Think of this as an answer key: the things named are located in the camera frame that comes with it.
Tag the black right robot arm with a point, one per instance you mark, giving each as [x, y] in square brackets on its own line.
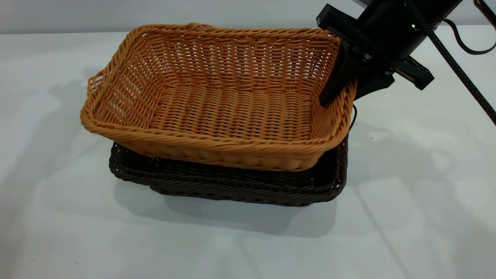
[391, 17]

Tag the black wicker basket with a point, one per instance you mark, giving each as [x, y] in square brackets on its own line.
[232, 190]

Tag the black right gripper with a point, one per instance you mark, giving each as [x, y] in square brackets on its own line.
[372, 50]

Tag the orange wicker basket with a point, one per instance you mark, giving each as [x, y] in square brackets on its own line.
[232, 112]

